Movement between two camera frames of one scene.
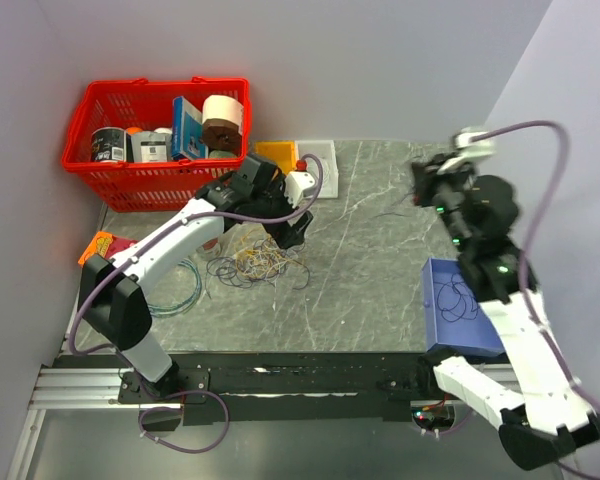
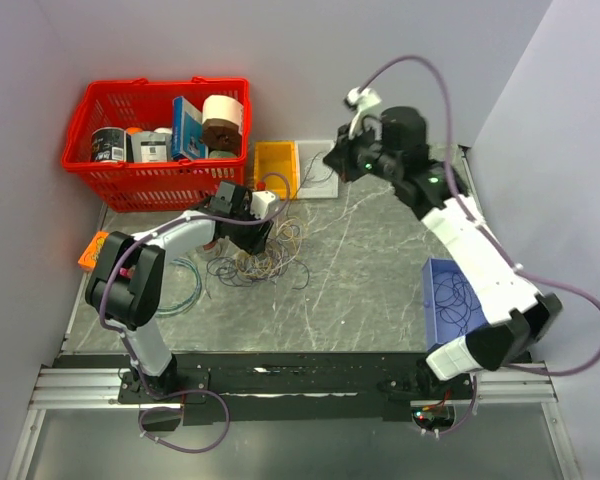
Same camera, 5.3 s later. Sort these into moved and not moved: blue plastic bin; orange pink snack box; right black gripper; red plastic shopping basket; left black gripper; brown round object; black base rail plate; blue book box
Moved: right black gripper; left black gripper
Not moved: blue book box; red plastic shopping basket; black base rail plate; orange pink snack box; brown round object; blue plastic bin
